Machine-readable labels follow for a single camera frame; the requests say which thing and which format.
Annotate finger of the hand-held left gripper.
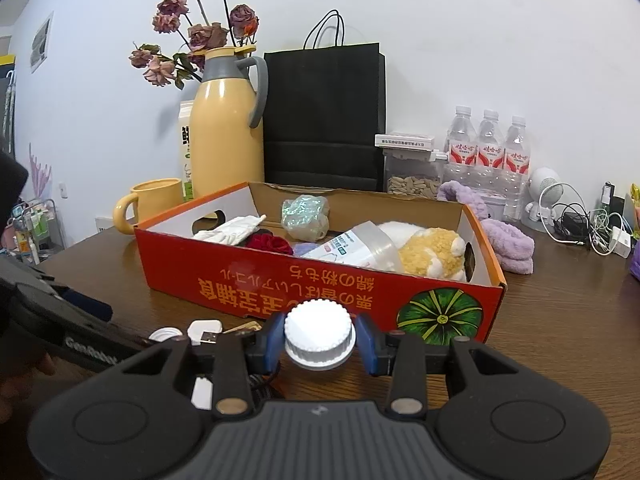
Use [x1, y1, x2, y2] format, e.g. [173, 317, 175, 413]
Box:
[118, 332, 156, 362]

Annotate purple fluffy slippers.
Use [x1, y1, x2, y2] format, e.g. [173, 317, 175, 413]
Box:
[479, 217, 536, 276]

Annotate white cloth gloves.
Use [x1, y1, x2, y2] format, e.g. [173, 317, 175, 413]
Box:
[191, 214, 268, 247]

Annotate red cardboard box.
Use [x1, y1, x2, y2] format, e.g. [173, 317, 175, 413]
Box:
[134, 181, 507, 346]

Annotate white milk carton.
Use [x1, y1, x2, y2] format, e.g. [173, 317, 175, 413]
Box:
[178, 101, 197, 201]

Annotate person's left hand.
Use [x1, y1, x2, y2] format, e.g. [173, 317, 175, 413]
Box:
[0, 350, 57, 421]

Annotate clear container of seeds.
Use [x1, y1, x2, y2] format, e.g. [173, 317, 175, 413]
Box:
[382, 147, 449, 199]

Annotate metal wire rack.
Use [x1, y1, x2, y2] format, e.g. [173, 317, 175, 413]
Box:
[10, 199, 66, 266]

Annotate flat white box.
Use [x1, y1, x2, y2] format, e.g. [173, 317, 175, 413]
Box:
[375, 132, 436, 150]

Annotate white ridged jar lid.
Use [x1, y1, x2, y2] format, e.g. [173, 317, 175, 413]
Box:
[283, 299, 357, 372]

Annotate yellow thermos jug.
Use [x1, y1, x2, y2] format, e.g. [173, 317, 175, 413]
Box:
[190, 46, 271, 201]

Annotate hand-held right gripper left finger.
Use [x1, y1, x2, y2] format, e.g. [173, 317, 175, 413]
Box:
[127, 315, 286, 421]

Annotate small white desk fan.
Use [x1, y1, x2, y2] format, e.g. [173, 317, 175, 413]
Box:
[522, 166, 564, 234]

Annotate white round tin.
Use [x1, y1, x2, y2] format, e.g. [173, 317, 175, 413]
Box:
[480, 194, 510, 222]

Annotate iridescent wrapped bundle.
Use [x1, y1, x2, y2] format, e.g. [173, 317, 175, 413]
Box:
[280, 196, 331, 242]

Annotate small black device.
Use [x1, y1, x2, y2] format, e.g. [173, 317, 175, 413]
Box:
[599, 181, 626, 221]

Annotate white and yellow plush toy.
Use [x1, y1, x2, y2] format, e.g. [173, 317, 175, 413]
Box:
[377, 221, 469, 281]

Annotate white charger block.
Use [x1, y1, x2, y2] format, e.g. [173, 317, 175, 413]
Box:
[610, 227, 634, 260]

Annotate tangle of cables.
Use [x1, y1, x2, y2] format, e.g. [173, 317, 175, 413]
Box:
[545, 202, 632, 256]

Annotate black paper bag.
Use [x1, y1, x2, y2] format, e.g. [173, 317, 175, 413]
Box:
[262, 10, 387, 194]

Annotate yellow ceramic mug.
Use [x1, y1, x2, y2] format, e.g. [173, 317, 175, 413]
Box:
[112, 178, 185, 235]

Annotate dried pink flowers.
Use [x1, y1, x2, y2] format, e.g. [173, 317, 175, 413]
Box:
[129, 0, 261, 90]

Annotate framed wall picture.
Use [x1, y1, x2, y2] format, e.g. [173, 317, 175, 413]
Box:
[29, 11, 55, 75]

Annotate person's left forearm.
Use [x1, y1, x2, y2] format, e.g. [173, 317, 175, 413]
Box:
[0, 152, 30, 261]

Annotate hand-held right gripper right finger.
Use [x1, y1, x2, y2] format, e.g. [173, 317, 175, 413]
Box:
[352, 315, 511, 419]

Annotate red artificial rose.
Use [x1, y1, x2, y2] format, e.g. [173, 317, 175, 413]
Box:
[245, 232, 295, 257]

